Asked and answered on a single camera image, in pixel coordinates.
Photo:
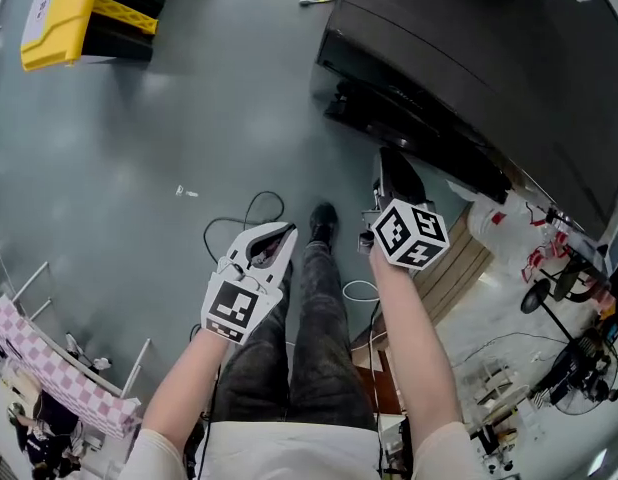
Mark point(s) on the small white floor scrap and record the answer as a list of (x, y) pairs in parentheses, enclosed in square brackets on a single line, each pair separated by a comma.
[(186, 192)]

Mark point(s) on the white metal table frame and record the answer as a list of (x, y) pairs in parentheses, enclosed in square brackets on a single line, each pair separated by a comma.
[(134, 368)]

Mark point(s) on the light wooden stool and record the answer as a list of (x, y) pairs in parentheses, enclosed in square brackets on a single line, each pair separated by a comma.
[(501, 388)]

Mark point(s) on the black bin base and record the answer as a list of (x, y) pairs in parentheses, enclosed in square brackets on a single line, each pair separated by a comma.
[(124, 28)]

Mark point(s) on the black floor fan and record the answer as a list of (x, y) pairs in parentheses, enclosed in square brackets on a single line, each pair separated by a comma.
[(584, 378)]

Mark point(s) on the black machine housing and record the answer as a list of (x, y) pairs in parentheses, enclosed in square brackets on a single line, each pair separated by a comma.
[(489, 68)]

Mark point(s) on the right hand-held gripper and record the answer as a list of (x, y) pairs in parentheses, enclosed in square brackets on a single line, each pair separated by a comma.
[(414, 235)]

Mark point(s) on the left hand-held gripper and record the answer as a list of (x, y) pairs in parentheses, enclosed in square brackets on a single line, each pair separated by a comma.
[(234, 308)]

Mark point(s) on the person's left forearm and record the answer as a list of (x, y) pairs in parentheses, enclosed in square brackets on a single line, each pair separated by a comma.
[(184, 388)]

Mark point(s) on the white stool with brown top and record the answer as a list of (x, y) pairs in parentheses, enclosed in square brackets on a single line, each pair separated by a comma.
[(384, 378)]

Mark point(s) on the pink checkered table cloth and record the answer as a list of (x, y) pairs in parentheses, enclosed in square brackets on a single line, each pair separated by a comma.
[(54, 363)]

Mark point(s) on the black chair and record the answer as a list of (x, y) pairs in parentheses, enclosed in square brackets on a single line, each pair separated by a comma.
[(569, 278)]

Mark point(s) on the person's black right shoe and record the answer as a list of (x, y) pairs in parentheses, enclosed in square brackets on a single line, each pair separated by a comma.
[(323, 220)]

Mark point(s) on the person's white shirt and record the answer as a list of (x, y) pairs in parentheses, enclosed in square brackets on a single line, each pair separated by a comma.
[(289, 453)]

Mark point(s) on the person's dark grey trousers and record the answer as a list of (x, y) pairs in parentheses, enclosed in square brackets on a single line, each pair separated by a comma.
[(314, 348)]

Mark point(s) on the slatted wooden crate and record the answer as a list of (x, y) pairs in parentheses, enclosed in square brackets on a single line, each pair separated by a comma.
[(454, 268)]

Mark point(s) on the person's right forearm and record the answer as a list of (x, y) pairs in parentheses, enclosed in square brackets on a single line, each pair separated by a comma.
[(419, 348)]

